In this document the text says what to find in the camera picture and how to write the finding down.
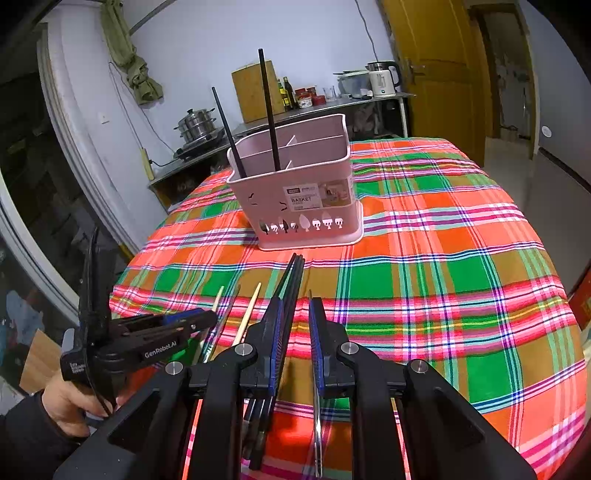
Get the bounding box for low steel kitchen table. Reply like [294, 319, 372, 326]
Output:
[148, 143, 232, 214]

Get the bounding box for green knotted curtain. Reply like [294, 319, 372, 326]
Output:
[100, 0, 164, 106]

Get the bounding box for person's left forearm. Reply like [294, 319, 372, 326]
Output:
[0, 391, 86, 480]

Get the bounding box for steel steamer pot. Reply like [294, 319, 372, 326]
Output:
[174, 107, 218, 144]

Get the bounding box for wooden chopstick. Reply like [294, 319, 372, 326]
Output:
[190, 285, 225, 365]
[231, 282, 262, 347]

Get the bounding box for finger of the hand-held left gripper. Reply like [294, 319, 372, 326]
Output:
[95, 320, 218, 370]
[111, 309, 218, 336]

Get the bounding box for wooden chopsticks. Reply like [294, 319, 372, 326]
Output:
[204, 285, 242, 364]

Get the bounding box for black wall cable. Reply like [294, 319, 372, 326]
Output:
[353, 0, 384, 64]

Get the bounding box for bamboo cutting board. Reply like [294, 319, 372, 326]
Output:
[231, 61, 286, 124]

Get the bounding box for pink plastic utensil basket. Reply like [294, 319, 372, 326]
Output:
[226, 114, 364, 252]

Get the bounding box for black induction cooker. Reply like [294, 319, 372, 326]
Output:
[173, 131, 227, 161]

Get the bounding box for person's left hand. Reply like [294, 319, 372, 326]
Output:
[41, 369, 131, 438]

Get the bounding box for red cardboard box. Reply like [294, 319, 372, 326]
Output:
[568, 268, 591, 330]

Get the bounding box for silver metal utensil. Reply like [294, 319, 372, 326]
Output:
[309, 290, 324, 478]

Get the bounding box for tall steel kitchen table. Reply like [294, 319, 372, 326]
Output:
[231, 91, 416, 141]

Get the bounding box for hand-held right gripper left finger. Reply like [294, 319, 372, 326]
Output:
[53, 298, 283, 480]

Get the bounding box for grey refrigerator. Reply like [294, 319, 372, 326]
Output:
[519, 0, 591, 195]

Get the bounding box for yellow wooden door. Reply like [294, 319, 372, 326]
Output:
[379, 0, 492, 167]

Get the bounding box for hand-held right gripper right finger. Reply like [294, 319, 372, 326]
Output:
[308, 296, 539, 480]

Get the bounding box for colourful plaid tablecloth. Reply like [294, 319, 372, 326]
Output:
[110, 137, 589, 480]

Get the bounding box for white electric kettle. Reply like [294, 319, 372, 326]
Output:
[366, 61, 402, 99]

